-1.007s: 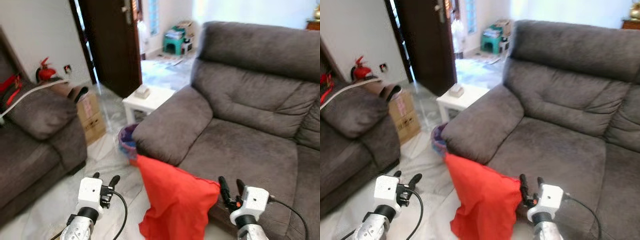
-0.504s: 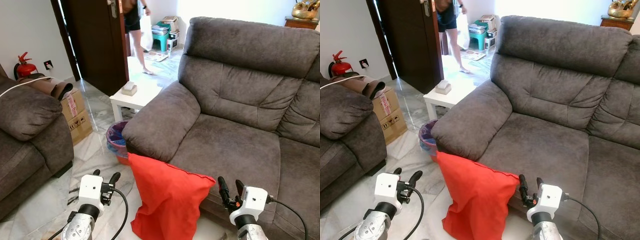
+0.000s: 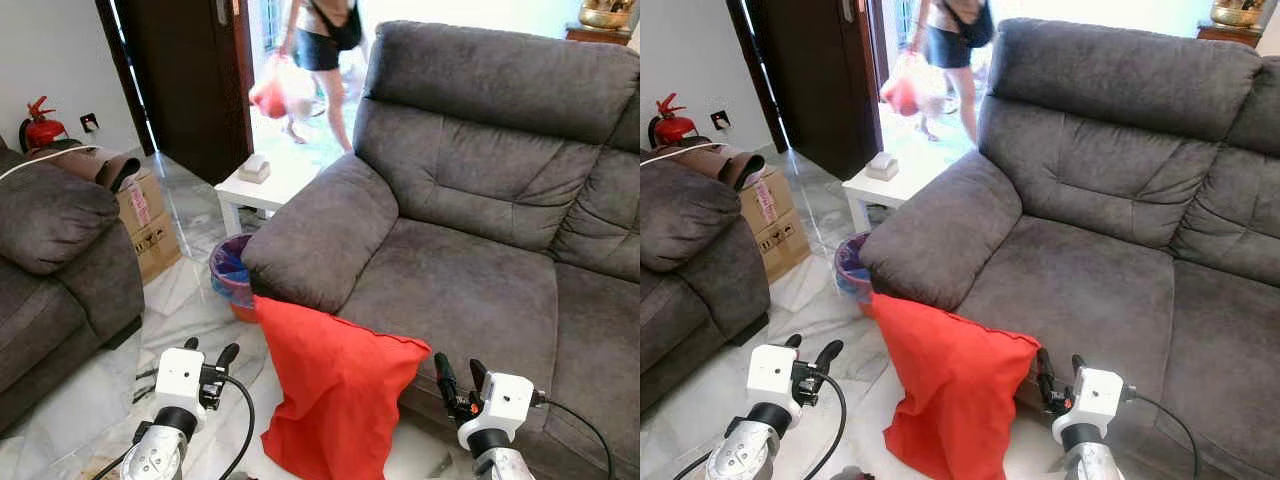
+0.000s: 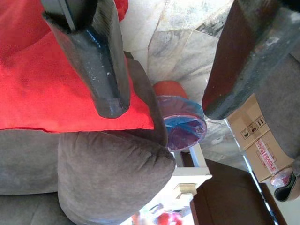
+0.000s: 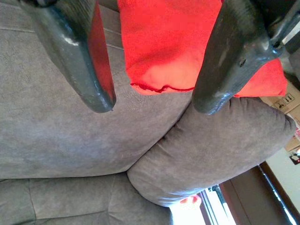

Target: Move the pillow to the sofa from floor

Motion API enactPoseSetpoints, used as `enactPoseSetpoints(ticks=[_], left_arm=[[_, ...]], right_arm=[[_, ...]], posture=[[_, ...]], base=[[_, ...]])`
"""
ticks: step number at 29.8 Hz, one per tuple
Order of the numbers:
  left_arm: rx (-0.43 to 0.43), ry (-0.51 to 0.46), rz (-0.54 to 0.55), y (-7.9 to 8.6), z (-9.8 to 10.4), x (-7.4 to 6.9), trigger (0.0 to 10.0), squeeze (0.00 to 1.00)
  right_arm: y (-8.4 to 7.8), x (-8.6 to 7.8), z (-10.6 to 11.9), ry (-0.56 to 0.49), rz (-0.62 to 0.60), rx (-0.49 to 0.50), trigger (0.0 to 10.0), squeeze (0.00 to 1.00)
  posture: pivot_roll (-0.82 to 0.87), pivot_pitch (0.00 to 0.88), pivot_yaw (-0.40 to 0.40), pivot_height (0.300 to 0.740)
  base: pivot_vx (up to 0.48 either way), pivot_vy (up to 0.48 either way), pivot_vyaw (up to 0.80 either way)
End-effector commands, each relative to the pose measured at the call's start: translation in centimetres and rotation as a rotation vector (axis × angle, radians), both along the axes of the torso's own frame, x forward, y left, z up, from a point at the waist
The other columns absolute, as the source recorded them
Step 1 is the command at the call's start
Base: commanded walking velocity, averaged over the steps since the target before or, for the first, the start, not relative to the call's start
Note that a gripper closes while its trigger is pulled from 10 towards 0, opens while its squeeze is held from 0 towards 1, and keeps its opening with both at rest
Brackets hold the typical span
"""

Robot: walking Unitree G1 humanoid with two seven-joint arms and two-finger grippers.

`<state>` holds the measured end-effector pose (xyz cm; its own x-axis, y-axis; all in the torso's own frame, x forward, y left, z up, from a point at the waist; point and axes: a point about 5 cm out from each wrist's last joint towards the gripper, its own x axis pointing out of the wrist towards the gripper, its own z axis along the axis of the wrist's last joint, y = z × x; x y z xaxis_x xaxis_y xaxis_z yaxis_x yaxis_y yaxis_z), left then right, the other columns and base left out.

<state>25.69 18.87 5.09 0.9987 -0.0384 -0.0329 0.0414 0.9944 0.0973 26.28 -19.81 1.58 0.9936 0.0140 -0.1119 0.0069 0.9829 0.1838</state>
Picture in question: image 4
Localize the cardboard box with fragile tape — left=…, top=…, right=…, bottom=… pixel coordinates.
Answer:
left=243, top=131, right=295, bottom=183

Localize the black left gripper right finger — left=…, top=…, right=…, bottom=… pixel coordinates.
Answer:
left=202, top=0, right=300, bottom=120

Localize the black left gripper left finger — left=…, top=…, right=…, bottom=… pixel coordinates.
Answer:
left=42, top=0, right=131, bottom=119

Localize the white side table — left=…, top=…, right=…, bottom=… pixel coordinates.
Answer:
left=171, top=142, right=213, bottom=186

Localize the large grey fabric sofa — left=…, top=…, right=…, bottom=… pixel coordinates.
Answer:
left=0, top=51, right=176, bottom=225

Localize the dark brown wooden door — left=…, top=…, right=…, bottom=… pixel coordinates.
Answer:
left=189, top=159, right=289, bottom=225

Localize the cardboard box with handling symbols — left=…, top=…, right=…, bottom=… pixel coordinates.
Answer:
left=227, top=93, right=270, bottom=150

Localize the small grey fabric sofa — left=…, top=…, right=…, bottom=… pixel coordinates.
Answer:
left=254, top=52, right=300, bottom=176

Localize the waste bin with blue bag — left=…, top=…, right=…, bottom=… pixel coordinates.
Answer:
left=153, top=81, right=208, bottom=152

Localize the red pillow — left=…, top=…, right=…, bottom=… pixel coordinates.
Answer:
left=0, top=0, right=155, bottom=134

